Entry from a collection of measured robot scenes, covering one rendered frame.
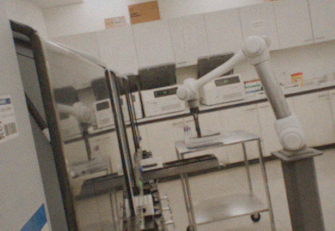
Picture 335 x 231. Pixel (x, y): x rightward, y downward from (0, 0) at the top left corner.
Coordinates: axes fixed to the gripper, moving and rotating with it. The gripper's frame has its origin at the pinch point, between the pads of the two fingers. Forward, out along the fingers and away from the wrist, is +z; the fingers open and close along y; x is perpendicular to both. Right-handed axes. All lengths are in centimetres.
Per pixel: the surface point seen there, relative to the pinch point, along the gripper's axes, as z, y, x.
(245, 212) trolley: 63, -4, -24
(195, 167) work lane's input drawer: 13.8, -42.1, 7.7
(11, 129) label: -41, -223, 25
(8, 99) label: -43, -222, 25
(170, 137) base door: 32, 192, 27
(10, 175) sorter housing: -38, -224, 25
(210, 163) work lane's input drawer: 12.6, -41.2, -1.7
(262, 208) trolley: 63, -3, -37
